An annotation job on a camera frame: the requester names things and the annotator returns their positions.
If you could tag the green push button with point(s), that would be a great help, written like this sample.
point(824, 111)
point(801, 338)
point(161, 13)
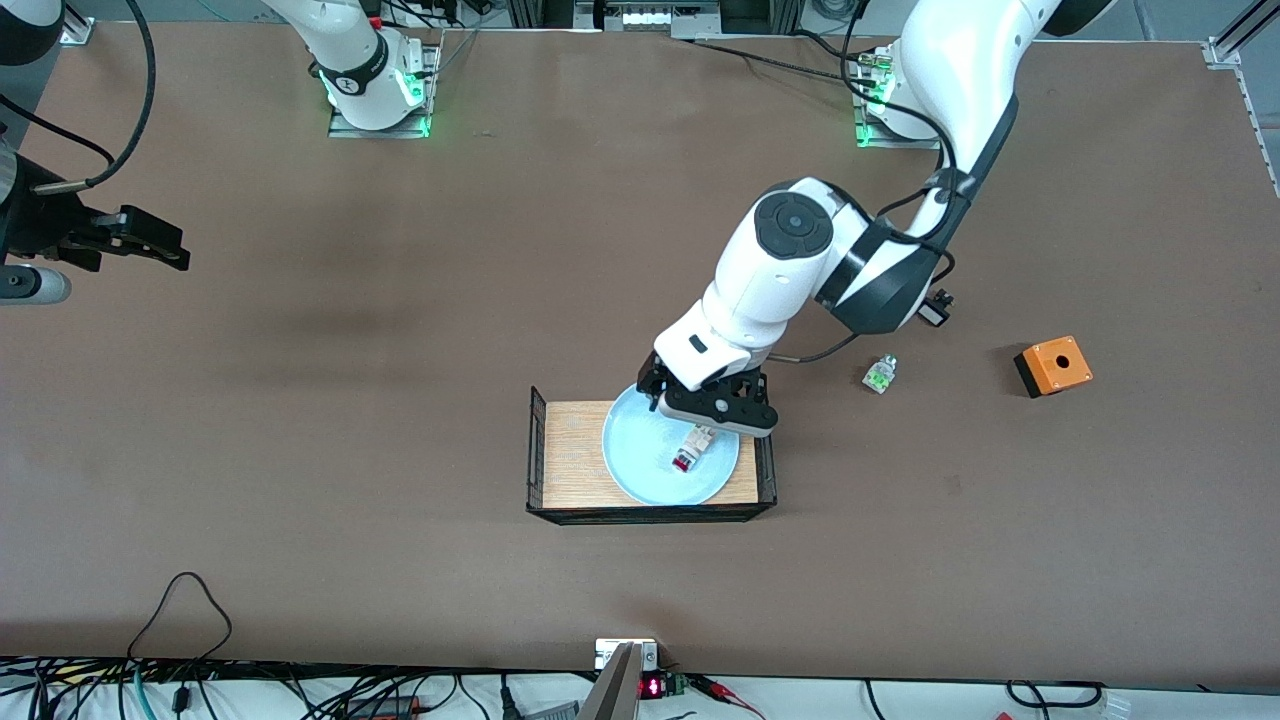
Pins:
point(880, 376)

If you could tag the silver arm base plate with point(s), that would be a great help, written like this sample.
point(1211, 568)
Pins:
point(870, 140)
point(380, 133)

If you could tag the aluminium corner bracket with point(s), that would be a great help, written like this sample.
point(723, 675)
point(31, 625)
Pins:
point(78, 33)

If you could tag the aluminium frame rail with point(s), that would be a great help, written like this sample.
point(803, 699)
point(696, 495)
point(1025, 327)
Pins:
point(1222, 52)

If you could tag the black white push button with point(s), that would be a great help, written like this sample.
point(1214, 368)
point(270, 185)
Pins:
point(938, 315)

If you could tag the black adapter box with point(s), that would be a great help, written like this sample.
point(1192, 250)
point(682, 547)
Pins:
point(385, 707)

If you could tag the red digit display module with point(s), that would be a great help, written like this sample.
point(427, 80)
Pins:
point(652, 688)

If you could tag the light blue plate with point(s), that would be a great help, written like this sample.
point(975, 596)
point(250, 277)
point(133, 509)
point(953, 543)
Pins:
point(640, 460)

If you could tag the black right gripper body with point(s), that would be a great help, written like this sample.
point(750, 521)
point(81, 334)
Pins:
point(45, 226)

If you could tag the silver camera bracket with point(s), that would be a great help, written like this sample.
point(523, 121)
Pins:
point(605, 655)

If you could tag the red push button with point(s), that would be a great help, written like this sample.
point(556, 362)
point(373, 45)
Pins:
point(688, 455)

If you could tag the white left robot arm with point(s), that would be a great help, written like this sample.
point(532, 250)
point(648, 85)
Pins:
point(780, 280)

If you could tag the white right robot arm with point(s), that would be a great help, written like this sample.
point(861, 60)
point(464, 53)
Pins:
point(350, 50)

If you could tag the grey mount bar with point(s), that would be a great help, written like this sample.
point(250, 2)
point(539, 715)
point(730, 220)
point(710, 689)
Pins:
point(612, 695)

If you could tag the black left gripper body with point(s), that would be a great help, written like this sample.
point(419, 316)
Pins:
point(651, 383)

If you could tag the orange button box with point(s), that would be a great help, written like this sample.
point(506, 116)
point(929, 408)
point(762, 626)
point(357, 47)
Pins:
point(1060, 368)

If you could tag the aluminium frame with light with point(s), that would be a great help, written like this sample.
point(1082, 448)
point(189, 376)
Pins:
point(640, 18)

